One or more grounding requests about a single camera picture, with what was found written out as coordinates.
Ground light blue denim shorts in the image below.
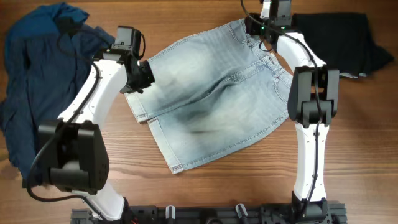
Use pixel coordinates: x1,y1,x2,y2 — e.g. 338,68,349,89
126,19,292,174

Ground dark blue shirt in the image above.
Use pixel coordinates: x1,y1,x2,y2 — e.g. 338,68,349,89
1,3,115,179

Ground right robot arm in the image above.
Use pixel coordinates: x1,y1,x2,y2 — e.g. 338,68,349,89
245,0,345,223

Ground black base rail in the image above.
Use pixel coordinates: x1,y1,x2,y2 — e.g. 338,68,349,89
70,202,348,224

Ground black folded garment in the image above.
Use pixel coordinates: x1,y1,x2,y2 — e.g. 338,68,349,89
292,12,394,78

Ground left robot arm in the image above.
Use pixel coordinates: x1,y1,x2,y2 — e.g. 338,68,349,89
26,26,155,223

